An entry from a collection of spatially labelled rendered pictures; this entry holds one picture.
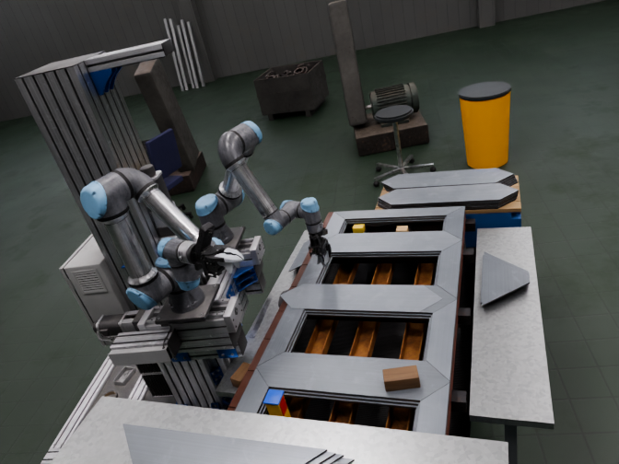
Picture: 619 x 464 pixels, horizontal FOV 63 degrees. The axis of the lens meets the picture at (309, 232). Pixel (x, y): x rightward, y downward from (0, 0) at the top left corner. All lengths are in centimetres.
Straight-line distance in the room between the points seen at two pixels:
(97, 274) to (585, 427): 236
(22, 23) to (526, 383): 1330
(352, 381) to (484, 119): 347
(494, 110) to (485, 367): 325
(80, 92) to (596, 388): 272
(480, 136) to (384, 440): 388
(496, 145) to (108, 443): 420
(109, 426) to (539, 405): 141
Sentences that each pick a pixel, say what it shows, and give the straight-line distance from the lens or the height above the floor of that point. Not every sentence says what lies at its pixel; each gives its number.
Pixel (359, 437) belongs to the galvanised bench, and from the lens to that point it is 148.
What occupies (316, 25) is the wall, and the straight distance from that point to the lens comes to 1164.
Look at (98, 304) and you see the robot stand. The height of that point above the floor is 102.
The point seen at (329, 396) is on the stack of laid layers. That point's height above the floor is 83.
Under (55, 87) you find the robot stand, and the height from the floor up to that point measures 197.
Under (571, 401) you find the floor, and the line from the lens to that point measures 295.
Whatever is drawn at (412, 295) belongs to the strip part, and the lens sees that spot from 221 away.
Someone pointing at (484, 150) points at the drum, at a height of 21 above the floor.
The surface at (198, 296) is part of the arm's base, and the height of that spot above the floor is 107.
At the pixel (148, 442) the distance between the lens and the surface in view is 167.
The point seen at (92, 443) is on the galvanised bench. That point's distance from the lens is 181.
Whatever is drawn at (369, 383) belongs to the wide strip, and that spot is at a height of 84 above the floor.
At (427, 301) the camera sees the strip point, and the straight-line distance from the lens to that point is 217.
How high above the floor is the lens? 222
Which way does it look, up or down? 29 degrees down
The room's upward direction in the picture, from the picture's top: 14 degrees counter-clockwise
